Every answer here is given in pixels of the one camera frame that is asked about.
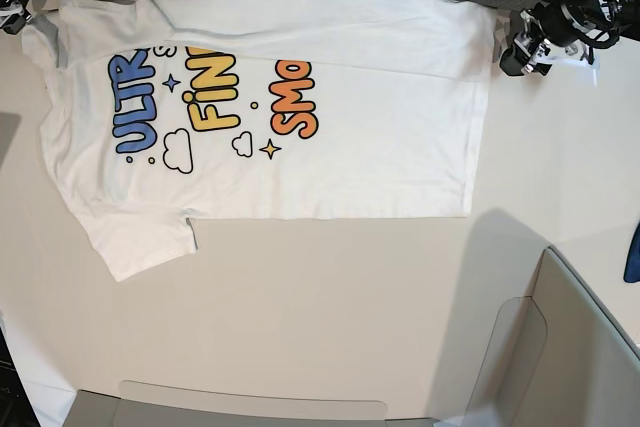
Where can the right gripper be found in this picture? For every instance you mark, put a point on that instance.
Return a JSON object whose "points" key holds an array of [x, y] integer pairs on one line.
{"points": [[14, 15]]}

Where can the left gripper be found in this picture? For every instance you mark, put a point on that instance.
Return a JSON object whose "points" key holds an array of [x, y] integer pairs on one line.
{"points": [[545, 26]]}

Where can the white printed t-shirt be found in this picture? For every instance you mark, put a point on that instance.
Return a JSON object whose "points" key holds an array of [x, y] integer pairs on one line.
{"points": [[167, 111]]}

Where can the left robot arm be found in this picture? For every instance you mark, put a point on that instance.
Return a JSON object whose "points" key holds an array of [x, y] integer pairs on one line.
{"points": [[611, 18]]}

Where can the blue cloth at edge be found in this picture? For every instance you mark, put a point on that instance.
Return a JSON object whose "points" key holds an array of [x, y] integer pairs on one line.
{"points": [[632, 266]]}

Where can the grey cardboard box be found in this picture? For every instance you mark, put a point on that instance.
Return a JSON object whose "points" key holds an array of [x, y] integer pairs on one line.
{"points": [[556, 357]]}

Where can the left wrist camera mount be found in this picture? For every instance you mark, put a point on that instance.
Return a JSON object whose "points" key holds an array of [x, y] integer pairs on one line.
{"points": [[580, 57]]}

